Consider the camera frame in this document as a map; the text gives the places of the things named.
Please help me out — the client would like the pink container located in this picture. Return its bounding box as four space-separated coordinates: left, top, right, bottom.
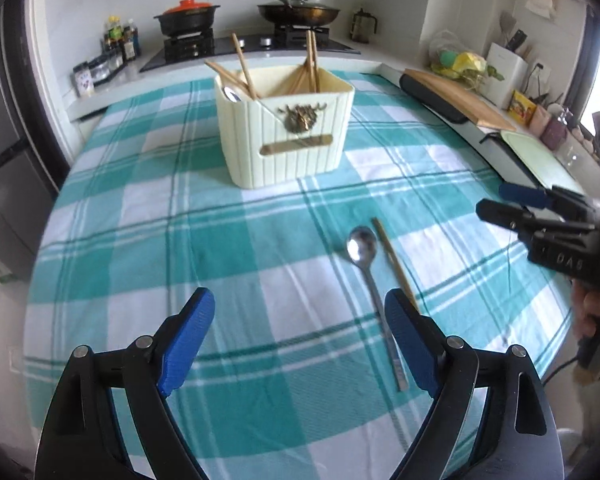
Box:
527 107 551 136

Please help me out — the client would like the black clay pot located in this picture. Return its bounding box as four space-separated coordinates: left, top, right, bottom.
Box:
153 8 220 37

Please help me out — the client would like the black oblong case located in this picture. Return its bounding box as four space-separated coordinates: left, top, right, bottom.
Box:
399 74 470 125

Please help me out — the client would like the black gas stove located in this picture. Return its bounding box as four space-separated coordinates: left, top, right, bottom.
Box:
139 27 361 73

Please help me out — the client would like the grey refrigerator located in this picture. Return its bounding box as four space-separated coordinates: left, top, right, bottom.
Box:
0 0 71 281

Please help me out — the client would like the grey spatula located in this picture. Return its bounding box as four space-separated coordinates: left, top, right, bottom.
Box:
499 10 518 43

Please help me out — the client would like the white wall socket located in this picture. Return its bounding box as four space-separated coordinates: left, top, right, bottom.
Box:
530 60 553 88

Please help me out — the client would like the clear glass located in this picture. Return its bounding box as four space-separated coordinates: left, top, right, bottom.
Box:
555 145 581 168

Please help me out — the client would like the white knife holder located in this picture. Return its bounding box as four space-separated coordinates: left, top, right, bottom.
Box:
481 42 531 110

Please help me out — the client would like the wooden cutting board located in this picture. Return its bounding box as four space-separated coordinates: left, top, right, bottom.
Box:
405 67 517 132

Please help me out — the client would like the red pot lid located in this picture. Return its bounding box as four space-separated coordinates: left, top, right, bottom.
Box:
162 0 212 15

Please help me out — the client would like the dark window frame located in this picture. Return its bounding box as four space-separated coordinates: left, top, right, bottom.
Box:
575 5 600 136

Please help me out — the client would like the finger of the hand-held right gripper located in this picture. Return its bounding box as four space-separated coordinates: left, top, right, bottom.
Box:
476 199 593 235
498 182 598 211

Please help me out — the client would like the white labelled spice jar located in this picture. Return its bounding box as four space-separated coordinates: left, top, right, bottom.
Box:
72 62 95 97

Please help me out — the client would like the plastic bag with yellow items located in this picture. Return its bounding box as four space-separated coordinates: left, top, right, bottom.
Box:
428 30 488 81

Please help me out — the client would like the yellow capped oil bottle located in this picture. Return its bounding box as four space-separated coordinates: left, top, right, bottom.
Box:
105 16 123 51

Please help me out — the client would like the dark purple bottle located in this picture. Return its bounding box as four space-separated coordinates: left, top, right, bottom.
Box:
540 105 573 151

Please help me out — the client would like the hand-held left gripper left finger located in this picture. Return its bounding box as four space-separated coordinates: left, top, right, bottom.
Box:
34 287 216 480

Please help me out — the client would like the dark wok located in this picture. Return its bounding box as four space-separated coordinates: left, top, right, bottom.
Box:
257 2 342 27

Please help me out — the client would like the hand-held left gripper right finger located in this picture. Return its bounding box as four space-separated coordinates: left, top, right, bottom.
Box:
384 288 566 480

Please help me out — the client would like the light green cutting board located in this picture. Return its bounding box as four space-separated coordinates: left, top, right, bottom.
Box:
500 130 583 196

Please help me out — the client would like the black cable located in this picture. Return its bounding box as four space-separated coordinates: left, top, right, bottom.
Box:
542 352 583 386

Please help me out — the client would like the cream ribbed utensil holder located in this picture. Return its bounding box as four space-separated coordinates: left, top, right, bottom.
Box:
214 64 356 190

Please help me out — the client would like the dark glass press jug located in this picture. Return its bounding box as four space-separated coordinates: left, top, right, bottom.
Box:
350 8 378 45

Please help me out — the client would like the person's right hand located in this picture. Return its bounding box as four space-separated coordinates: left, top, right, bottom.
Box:
572 285 600 341

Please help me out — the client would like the teal white plaid tablecloth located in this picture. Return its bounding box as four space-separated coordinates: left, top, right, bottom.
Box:
22 72 578 480

